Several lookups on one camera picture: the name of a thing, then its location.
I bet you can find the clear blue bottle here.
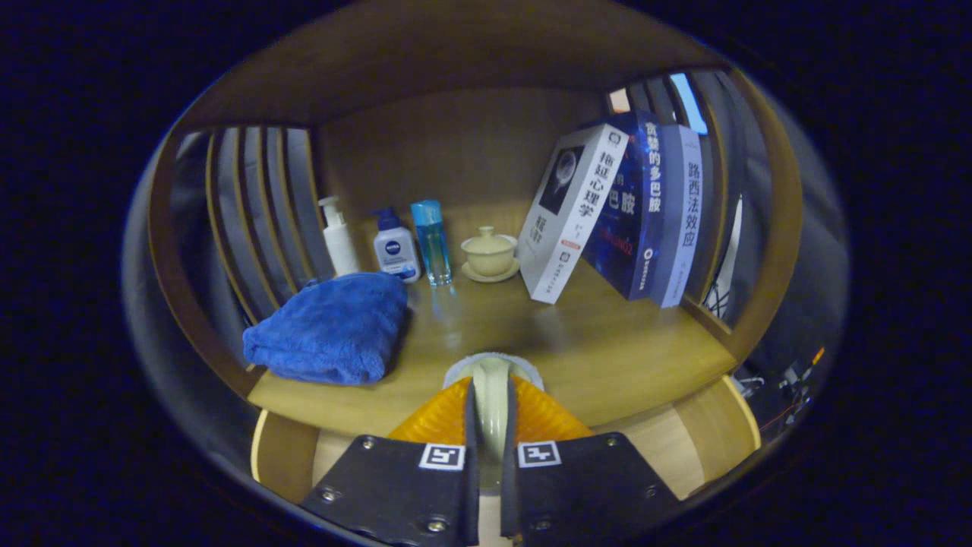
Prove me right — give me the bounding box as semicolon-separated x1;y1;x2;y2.
411;200;453;287

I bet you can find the wooden countertop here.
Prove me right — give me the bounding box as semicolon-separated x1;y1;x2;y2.
247;258;737;438

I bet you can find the light blue book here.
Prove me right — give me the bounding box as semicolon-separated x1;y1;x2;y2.
652;124;704;308

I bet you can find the white book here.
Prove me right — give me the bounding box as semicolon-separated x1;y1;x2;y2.
516;124;630;305

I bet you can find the blue folded towel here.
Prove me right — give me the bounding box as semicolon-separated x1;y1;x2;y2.
242;272;411;386

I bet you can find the white pump bottle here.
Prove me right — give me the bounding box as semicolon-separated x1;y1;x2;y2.
318;196;361;278

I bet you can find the black electronic device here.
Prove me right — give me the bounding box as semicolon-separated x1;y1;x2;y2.
752;346;828;430

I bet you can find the dark blue book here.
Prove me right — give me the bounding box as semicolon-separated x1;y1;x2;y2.
583;111;669;301

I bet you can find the wooden cabinet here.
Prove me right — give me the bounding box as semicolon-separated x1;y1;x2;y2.
148;0;804;426

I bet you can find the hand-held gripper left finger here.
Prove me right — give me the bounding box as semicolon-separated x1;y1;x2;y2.
298;377;482;547

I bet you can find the wooden drawer with black knob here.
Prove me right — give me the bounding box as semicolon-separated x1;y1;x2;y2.
251;376;762;506

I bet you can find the cream lidded teacup with saucer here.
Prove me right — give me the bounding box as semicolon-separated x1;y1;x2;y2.
460;226;522;283

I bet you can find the white bottle with blue cap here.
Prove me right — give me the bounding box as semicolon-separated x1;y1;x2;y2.
372;207;421;284

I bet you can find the cream handled scrub brush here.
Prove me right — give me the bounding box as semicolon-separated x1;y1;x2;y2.
442;351;546;491

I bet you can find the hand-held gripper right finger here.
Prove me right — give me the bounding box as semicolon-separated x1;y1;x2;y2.
498;376;682;547

